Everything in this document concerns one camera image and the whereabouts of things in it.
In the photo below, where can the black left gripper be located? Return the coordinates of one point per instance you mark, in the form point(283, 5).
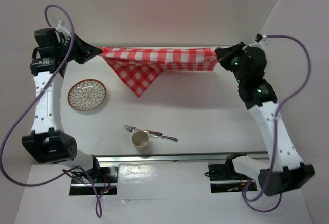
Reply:
point(85, 51)

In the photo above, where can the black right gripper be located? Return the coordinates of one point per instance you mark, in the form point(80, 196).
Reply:
point(225, 54)

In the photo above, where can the red white checkered cloth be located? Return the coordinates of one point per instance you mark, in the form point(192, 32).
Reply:
point(138, 68)

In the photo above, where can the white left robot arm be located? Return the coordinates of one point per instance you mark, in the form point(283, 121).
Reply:
point(47, 142)

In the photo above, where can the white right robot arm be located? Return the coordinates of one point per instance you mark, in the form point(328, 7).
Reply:
point(287, 170)

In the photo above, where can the patterned ceramic plate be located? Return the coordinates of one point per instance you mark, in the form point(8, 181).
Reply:
point(86, 95)

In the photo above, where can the silver fork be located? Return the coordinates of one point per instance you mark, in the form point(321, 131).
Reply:
point(134, 129)

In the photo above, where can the silver table knife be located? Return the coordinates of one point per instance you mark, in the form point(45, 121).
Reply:
point(163, 137)

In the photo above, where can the beige paper cup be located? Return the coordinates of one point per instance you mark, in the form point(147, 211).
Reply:
point(140, 140)

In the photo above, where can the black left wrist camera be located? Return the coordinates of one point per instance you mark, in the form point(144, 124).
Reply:
point(46, 37)

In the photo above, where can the aluminium front rail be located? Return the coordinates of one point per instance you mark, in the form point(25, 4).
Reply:
point(163, 158)

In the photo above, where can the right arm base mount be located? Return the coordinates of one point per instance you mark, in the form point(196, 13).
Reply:
point(222, 182)

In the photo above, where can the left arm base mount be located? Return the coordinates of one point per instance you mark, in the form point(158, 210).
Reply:
point(105, 183)

